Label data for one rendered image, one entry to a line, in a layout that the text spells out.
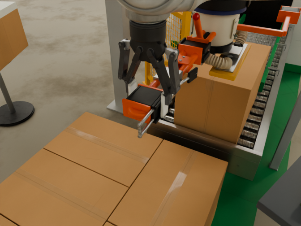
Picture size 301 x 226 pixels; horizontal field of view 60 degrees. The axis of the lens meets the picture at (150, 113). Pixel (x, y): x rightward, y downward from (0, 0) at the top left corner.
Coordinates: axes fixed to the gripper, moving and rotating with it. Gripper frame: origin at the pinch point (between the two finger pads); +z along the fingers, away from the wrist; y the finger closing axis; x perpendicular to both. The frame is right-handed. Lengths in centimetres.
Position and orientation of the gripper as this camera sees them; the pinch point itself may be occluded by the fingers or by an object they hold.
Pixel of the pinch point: (148, 101)
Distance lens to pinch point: 64.8
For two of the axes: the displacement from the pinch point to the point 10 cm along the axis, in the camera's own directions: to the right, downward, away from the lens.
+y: -8.9, -2.8, 3.7
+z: 0.0, 7.9, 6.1
